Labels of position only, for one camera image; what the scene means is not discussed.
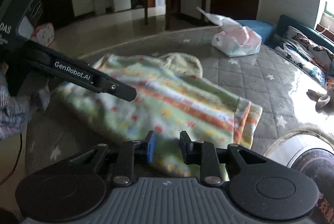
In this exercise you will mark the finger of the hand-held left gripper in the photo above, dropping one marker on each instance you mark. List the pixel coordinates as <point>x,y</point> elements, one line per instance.
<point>78,72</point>

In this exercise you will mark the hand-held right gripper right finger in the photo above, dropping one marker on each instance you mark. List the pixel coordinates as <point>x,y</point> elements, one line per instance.
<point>185,148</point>

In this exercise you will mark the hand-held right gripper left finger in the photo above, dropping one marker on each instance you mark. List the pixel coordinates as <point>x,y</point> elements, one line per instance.
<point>151,147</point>

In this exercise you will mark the colourful patterned garment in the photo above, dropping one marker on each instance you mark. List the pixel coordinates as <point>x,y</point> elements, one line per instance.
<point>182,109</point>

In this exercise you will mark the person's left hand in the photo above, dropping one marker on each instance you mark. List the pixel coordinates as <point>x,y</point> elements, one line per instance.
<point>15,114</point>

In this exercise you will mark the white cartoon cushion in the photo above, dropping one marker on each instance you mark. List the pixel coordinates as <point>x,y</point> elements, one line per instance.
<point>44,34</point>

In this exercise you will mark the grey quilted star mattress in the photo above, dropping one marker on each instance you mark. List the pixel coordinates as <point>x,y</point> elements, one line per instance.
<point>261,70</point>

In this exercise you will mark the white plastic bag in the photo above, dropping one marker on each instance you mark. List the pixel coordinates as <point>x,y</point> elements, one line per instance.
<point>234,41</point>

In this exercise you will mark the blue cushion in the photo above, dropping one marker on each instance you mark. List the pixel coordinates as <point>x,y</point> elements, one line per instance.
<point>257,29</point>

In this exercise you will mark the white rabbit plush toy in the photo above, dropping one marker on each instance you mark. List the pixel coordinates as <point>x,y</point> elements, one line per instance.
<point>322,101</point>

